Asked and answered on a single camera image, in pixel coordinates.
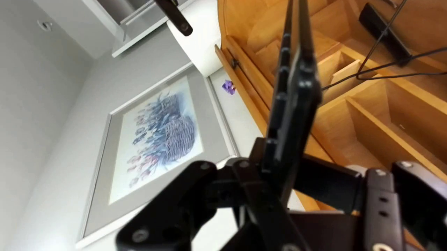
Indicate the framed blue wall picture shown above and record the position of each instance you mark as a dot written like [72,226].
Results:
[148,140]

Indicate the wooden roll-top desk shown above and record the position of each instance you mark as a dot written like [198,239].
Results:
[371,113]

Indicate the purple sticker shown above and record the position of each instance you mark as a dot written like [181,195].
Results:
[227,85]

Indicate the black remote control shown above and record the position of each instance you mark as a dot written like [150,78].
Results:
[382,33]

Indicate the black computer keyboard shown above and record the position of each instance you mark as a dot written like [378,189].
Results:
[296,97]

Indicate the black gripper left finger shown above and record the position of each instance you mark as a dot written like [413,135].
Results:
[173,217]

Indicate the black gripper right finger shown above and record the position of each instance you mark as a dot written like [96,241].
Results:
[407,196]

